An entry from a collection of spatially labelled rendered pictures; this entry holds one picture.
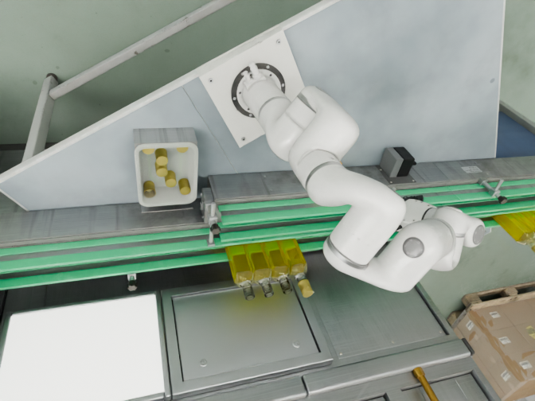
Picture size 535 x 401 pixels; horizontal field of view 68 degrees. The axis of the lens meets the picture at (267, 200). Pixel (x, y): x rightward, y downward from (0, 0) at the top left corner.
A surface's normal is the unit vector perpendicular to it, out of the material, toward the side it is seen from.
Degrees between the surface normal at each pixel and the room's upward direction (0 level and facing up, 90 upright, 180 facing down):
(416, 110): 0
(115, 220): 90
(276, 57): 5
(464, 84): 0
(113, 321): 90
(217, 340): 90
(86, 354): 90
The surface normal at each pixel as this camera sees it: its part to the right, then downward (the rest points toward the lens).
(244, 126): 0.31, 0.58
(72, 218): 0.14, -0.76
